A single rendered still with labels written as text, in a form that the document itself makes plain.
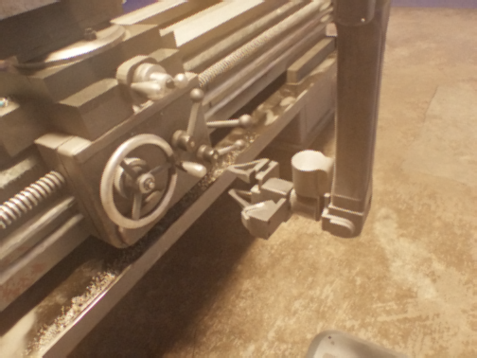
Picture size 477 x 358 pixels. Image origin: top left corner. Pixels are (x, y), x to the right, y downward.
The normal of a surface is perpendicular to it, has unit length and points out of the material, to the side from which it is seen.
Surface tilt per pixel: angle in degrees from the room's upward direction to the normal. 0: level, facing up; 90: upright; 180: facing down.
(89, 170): 90
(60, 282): 0
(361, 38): 99
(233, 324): 0
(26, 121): 90
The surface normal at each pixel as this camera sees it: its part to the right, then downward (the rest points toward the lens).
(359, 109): -0.44, 0.60
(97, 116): 0.83, 0.24
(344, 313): -0.14, -0.78
